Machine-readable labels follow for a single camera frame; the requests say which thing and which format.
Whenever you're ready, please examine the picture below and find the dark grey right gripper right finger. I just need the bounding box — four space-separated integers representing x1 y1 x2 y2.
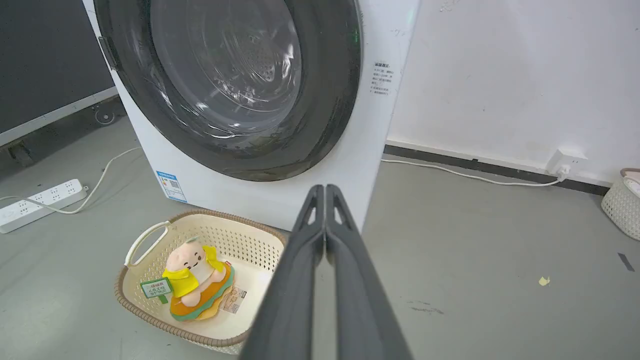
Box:
325 184 414 360

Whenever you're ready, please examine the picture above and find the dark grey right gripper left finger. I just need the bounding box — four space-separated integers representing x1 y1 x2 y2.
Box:
239 184 327 360

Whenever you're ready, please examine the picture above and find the white front-load washing machine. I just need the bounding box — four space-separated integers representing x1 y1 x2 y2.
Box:
82 0 422 235

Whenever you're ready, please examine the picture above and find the dark round washing machine door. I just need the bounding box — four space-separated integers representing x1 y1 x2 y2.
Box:
93 0 363 182

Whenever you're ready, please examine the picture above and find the cream laundry basket brown rim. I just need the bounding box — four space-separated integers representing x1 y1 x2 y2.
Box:
114 209 289 356

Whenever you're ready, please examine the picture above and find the pink plush doll yellow jacket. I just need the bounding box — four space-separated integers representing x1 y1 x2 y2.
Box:
140 236 248 322

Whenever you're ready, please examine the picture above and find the blue energy label sticker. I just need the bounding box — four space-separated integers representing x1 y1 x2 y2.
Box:
155 170 188 203

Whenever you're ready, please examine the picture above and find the white power strip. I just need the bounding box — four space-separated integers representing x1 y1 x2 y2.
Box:
0 178 90 234

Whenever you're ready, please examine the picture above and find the white lattice basket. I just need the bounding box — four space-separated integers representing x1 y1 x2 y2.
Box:
600 168 640 242

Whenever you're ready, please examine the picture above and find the white wall plug with cable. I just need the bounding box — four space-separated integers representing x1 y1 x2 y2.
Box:
381 158 571 187

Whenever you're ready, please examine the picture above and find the white power strip cable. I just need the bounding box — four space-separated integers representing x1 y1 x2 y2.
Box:
0 146 143 215

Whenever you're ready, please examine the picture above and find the white wall socket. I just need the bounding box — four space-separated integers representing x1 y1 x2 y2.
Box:
546 148 589 177

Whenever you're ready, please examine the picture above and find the dark board with grey frame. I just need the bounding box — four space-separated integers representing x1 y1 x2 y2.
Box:
0 0 120 148

